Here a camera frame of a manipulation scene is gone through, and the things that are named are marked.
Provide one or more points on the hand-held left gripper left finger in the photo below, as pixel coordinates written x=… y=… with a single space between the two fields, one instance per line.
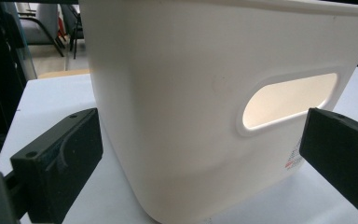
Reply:
x=59 y=161

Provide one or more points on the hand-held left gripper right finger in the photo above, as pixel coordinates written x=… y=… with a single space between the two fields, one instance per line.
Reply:
x=341 y=152

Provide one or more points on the white plastic storage bin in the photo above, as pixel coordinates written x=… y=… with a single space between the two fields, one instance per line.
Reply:
x=174 y=102

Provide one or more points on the dark stand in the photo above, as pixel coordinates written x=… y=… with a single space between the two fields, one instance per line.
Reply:
x=0 y=71

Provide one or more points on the grey chair with black legs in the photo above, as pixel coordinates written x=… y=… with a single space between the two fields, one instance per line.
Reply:
x=40 y=26

